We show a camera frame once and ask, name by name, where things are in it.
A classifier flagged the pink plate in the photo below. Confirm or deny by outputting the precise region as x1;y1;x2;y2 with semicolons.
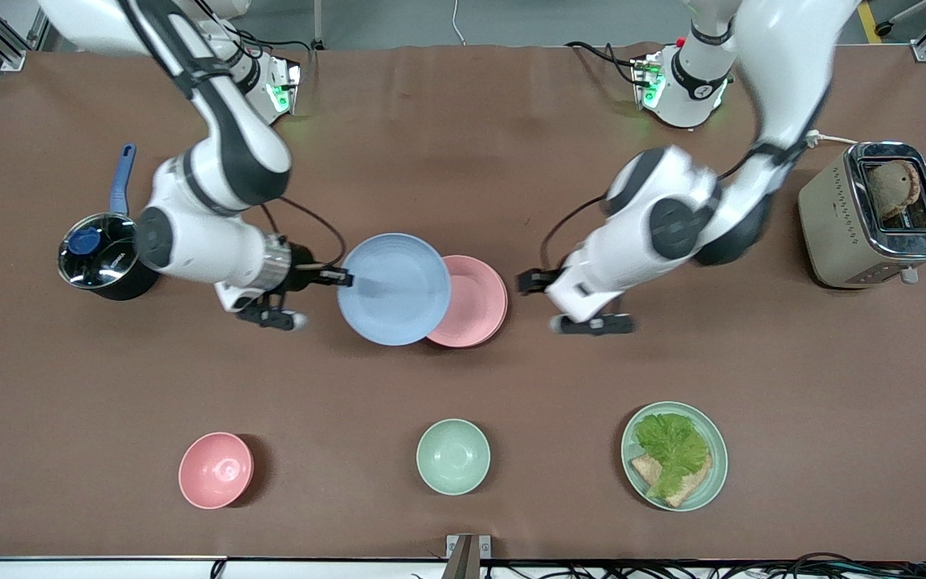
426;255;509;349

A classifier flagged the blue plate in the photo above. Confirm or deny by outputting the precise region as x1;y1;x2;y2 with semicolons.
337;233;453;347

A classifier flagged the brown table cover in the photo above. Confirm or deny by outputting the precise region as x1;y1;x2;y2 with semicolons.
0;44;926;564

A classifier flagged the green bowl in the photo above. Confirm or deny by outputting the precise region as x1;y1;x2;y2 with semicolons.
416;418;492;495

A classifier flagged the green lettuce leaf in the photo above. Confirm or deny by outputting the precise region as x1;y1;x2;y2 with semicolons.
633;413;711;499

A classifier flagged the glass lid with blue knob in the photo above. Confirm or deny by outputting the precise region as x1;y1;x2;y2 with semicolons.
58;213;143;289

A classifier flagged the pink bowl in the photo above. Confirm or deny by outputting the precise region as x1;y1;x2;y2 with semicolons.
178;432;255;510

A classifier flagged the brown bread slice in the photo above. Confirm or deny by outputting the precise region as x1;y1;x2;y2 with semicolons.
630;452;713;508

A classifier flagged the green plate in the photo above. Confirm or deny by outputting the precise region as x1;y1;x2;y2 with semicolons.
621;401;729;512

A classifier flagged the beige chrome toaster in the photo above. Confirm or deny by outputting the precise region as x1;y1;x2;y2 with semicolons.
798;142;926;289

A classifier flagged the toast slice in toaster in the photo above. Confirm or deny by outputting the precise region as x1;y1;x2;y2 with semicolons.
865;159;923;223

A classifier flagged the black stand foot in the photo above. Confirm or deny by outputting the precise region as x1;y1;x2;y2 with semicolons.
875;0;926;37

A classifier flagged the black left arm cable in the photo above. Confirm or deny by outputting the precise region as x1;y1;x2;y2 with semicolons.
539;149;761;276

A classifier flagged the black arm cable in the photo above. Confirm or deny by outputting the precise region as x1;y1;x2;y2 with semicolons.
260;196;348;271
539;149;761;276

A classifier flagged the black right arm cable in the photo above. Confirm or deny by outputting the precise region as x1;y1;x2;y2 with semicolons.
260;196;348;271

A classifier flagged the dark saucepan with blue handle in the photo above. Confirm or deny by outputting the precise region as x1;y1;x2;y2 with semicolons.
57;143;163;302

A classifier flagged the black base cable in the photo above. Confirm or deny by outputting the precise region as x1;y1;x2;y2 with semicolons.
240;31;313;54
565;40;642;86

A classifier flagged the grey metal bracket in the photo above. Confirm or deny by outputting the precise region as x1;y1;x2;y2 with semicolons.
445;534;493;579

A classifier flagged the white toaster plug cable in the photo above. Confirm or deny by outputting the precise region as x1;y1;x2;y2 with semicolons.
805;129;859;150

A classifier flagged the black floor cable bundle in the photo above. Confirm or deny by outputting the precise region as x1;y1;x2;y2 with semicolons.
411;550;926;579

